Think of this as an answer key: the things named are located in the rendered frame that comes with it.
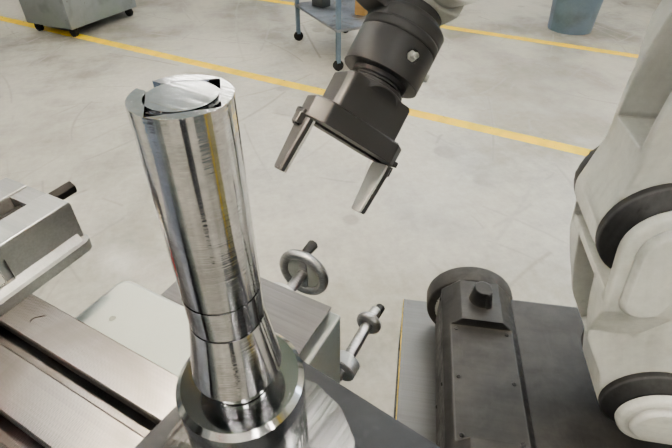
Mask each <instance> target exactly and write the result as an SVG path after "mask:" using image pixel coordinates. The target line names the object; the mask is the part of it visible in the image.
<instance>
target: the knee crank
mask: <svg viewBox="0 0 672 448"><path fill-rule="evenodd" d="M384 310H385V308H384V306H383V305H382V304H377V305H376V306H372V307H371V309H370V311H369V312H361V313H359V314H358V316H357V319H356V321H357V324H358V326H359V329H358V331H357V332H356V334H355V336H354V337H353V339H352V341H351V342H350V344H349V346H348V347H347V349H346V351H345V350H340V382H341V381H342V380H343V381H352V380H353V379H354V377H355V375H356V374H357V372H358V370H359V368H360V365H359V362H358V360H357V359H356V358H355V357H356V355H357V353H358V352H359V350H360V348H361V347H362V345H363V343H364V341H365V340H366V338H367V336H368V334H376V333H378V332H379V331H380V329H381V322H380V320H379V318H380V316H381V315H382V313H383V312H384Z"/></svg>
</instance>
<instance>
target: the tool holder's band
mask: <svg viewBox="0 0 672 448"><path fill-rule="evenodd" d="M275 334H276V337H277V340H278V342H279V345H280V348H281V354H282V358H281V365H280V368H279V371H278V373H277V375H276V376H275V378H274V379H273V381H272V382H271V383H270V384H269V385H268V386H267V387H266V389H265V390H264V391H263V392H262V393H261V394H260V395H259V396H258V397H256V398H255V399H253V400H251V401H249V402H246V403H242V404H227V403H224V402H222V401H217V400H214V399H211V398H209V397H207V396H205V395H204V394H203V393H201V392H200V391H199V389H198V388H197V387H196V385H195V384H194V381H193V379H192V375H191V360H190V357H189V358H188V359H187V361H186V362H185V364H184V366H183V368H182V369H181V371H180V374H179V377H178V380H177V384H176V393H175V395H176V404H177V408H178V411H179V414H180V417H181V419H182V422H183V424H184V427H185V429H186V430H187V432H188V433H189V435H190V436H191V437H192V438H193V439H194V440H195V441H196V442H197V443H199V444H200V445H201V446H203V447H205V448H262V447H265V446H267V445H269V444H270V443H272V442H273V441H275V440H276V439H278V438H279V437H280V436H281V435H282V434H284V433H285V431H286V430H287V429H288V428H289V427H290V426H291V425H292V423H293V422H294V421H295V419H296V417H297V415H298V414H299V411H300V409H301V407H302V403H303V400H304V394H305V378H304V368H303V363H302V360H301V357H300V355H299V353H298V351H297V350H296V348H295V347H294V346H293V345H292V344H291V343H290V341H288V340H287V339H286V338H285V337H283V336H281V335H280V334H278V333H276V332H275Z"/></svg>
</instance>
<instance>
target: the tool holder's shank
mask: <svg viewBox="0 0 672 448"><path fill-rule="evenodd" d="M152 82H153V86H154V88H152V89H150V90H149V91H147V92H146V91H144V90H141V89H138V88H136V89H134V90H133V91H132V92H130V94H129V95H128V96H127V97H126V99H125V107H126V111H127V114H128V118H129V121H130V124H131V128H132V131H133V135H134V138H135V142H136V145H137V148H138V152H139V155H140V159H141V162H142V165H143V169H144V172H145V176H146V179H147V183H148V186H149V189H150V193H151V196H152V200H153V203H154V207H155V210H156V213H157V217H158V220H159V224H160V227H161V230H162V234H163V237H164V241H165V244H166V248H167V251H168V254H169V258H170V261H171V265H172V268H173V272H174V275H175V278H176V282H177V285H178V289H179V292H180V295H181V299H182V302H183V306H184V309H185V312H186V316H187V319H188V323H189V340H190V360H191V375H192V379H193V381H194V384H195V385H196V387H197V388H198V389H199V391H200V392H201V393H203V394H204V395H205V396H207V397H209V398H211V399H214V400H217V401H222V402H224V403H227V404H242V403H246V402H249V401H251V400H253V399H255V398H256V397H258V396H259V395H260V394H261V393H262V392H263V391H264V390H265V389H266V387H267V386H268V385H269V384H270V383H271V382H272V381H273V379H274V378H275V376H276V375H277V373H278V371H279V368H280V365H281V358H282V354H281V348H280V345H279V342H278V340H277V337H276V334H275V332H274V329H273V326H272V324H271V321H270V319H269V316H268V313H267V311H266V308H265V305H264V302H263V294H262V287H261V280H260V272H259V265H258V258H257V251H256V243H255V236H254V229H253V222H252V214H251V207H250V200H249V193H248V185H247V178H246V171H245V164H244V156H243V149H242V142H241V135H240V127H239V120H238V113H237V106H236V98H235V91H234V88H233V86H232V85H231V84H230V83H229V82H228V81H226V80H224V79H221V78H218V77H215V76H209V75H199V74H188V75H177V76H170V77H165V78H160V79H157V80H154V81H152Z"/></svg>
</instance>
